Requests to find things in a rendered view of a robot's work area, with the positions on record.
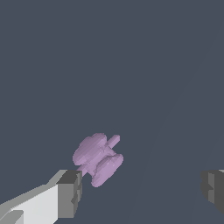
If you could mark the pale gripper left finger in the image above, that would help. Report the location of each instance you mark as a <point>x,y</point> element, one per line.
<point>49,201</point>

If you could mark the purple spool-shaped object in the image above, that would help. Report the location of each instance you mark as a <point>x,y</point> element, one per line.
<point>97,159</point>

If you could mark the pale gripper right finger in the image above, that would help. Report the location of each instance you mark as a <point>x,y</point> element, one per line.
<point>215,186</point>

